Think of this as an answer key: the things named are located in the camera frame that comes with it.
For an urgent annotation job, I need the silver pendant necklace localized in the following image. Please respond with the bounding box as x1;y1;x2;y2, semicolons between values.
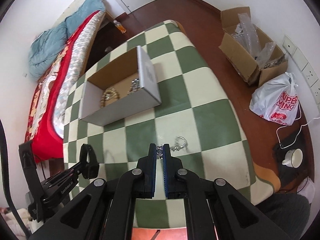
155;135;189;158

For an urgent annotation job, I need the black fitness band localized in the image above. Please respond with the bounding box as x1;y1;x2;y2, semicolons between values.
80;144;99;179

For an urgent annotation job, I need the wooden bead bracelet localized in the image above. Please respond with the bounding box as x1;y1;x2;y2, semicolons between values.
100;87;121;108

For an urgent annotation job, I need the silver chain bracelet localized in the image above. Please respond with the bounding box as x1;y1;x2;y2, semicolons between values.
126;78;141;95

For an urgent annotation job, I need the red floral bedspread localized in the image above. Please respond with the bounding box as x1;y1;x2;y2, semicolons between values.
24;10;101;164

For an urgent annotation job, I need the green white checkered tablecloth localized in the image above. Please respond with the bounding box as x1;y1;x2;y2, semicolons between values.
62;19;282;230

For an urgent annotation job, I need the white cardboard box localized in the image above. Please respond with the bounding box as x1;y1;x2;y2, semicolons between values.
79;46;162;126

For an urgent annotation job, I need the white ceramic cup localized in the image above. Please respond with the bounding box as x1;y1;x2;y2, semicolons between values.
282;149;303;168

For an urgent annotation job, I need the white red plastic bag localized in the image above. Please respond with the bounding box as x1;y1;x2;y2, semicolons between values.
249;72;298;126

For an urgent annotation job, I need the black fuzzy clothing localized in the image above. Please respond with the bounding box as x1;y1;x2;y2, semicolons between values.
256;193;310;239

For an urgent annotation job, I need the brown cardboard box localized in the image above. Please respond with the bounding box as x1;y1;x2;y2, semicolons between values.
219;7;288;86

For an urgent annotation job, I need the orange drink bottle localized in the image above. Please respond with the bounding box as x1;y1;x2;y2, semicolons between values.
113;20;127;34

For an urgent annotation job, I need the blue quilt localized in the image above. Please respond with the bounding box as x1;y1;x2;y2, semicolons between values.
28;22;68;80

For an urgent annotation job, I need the clear bubble wrap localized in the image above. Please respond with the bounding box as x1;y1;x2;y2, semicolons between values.
231;13;285;69

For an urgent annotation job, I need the black cable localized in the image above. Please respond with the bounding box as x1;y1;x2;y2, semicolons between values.
0;118;32;240

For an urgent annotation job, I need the white cable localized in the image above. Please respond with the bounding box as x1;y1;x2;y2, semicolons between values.
275;104;320;150

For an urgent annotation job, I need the white wall socket strip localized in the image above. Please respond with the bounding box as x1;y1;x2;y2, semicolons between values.
282;35;319;107

